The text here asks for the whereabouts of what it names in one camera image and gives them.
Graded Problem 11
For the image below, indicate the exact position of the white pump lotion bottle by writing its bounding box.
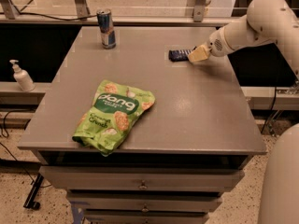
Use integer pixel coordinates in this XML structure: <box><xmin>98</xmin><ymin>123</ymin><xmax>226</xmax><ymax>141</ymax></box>
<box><xmin>9</xmin><ymin>60</ymin><xmax>35</xmax><ymax>91</ymax></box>

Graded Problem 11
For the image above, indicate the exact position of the black cable behind window ledge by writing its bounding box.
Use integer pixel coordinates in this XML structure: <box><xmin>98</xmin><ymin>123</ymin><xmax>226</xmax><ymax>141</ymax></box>
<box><xmin>18</xmin><ymin>11</ymin><xmax>98</xmax><ymax>21</ymax></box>

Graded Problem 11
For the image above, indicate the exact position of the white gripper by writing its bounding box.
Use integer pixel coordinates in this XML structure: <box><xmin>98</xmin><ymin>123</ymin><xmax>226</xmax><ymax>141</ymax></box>
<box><xmin>188</xmin><ymin>28</ymin><xmax>234</xmax><ymax>63</ymax></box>

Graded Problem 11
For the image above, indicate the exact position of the black metal floor foot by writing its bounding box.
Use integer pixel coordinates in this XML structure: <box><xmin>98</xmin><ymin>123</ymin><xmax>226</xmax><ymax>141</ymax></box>
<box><xmin>23</xmin><ymin>174</ymin><xmax>44</xmax><ymax>210</ymax></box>

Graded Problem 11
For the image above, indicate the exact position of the green rice chip bag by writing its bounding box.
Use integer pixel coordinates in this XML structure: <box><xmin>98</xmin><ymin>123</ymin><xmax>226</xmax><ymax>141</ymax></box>
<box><xmin>72</xmin><ymin>80</ymin><xmax>155</xmax><ymax>157</ymax></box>

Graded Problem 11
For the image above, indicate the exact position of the dark blue rxbar wrapper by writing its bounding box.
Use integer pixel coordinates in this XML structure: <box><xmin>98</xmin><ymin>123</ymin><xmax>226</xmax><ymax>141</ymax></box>
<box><xmin>168</xmin><ymin>49</ymin><xmax>192</xmax><ymax>62</ymax></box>

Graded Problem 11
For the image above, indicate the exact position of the blue silver energy drink can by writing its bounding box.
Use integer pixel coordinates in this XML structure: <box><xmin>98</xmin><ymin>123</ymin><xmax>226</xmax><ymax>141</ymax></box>
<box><xmin>96</xmin><ymin>8</ymin><xmax>116</xmax><ymax>49</ymax></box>

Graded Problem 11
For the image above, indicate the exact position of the black cable on floor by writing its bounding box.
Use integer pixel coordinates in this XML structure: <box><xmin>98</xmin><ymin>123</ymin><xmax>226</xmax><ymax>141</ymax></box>
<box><xmin>0</xmin><ymin>109</ymin><xmax>52</xmax><ymax>189</ymax></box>

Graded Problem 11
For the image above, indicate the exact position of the grey drawer cabinet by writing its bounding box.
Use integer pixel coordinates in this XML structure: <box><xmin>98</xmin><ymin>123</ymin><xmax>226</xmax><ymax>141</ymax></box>
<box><xmin>19</xmin><ymin>27</ymin><xmax>266</xmax><ymax>224</ymax></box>

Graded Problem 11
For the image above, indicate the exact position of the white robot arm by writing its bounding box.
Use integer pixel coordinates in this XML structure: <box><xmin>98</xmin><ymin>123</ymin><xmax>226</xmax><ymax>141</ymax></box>
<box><xmin>188</xmin><ymin>0</ymin><xmax>299</xmax><ymax>224</ymax></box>

